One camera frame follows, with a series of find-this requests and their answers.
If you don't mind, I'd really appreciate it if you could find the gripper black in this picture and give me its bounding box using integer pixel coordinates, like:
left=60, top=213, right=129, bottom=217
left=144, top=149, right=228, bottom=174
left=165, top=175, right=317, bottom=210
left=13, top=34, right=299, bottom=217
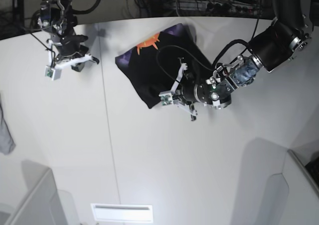
left=51, top=34, right=89, bottom=72
left=179, top=72, right=207, bottom=121

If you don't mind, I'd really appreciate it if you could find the black T-shirt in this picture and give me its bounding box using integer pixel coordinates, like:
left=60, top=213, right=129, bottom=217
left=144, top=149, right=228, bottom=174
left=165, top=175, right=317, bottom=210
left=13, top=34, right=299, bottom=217
left=115, top=23, right=213, bottom=109

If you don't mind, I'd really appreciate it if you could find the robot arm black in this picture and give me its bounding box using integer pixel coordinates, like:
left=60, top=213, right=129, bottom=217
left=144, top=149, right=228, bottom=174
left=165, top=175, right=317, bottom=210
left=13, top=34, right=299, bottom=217
left=172, top=0, right=314, bottom=120
left=37, top=0, right=101, bottom=80

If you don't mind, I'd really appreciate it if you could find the grey cloth at left edge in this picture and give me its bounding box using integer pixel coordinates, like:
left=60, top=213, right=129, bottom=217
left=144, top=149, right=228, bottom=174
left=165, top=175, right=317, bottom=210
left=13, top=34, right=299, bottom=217
left=0, top=95, right=16, bottom=155

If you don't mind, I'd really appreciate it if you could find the white right bin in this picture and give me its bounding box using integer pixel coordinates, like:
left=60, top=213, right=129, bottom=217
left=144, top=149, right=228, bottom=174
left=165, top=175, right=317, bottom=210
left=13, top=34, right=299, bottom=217
left=256, top=150, right=319, bottom=225

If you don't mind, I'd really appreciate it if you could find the white bin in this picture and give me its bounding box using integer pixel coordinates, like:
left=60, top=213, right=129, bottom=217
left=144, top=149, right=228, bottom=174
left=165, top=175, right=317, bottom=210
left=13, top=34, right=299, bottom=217
left=256, top=150, right=319, bottom=225
left=0, top=168, right=68, bottom=225

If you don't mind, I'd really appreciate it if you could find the white left bin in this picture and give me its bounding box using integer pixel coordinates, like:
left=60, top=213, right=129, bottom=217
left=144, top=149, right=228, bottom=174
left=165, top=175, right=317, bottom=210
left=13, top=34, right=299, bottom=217
left=0, top=168, right=68, bottom=225

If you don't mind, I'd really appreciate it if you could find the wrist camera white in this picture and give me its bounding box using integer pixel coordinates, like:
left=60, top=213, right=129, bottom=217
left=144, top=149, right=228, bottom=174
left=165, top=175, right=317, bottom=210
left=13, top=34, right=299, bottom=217
left=45, top=66, right=62, bottom=81
left=159, top=91, right=174, bottom=107

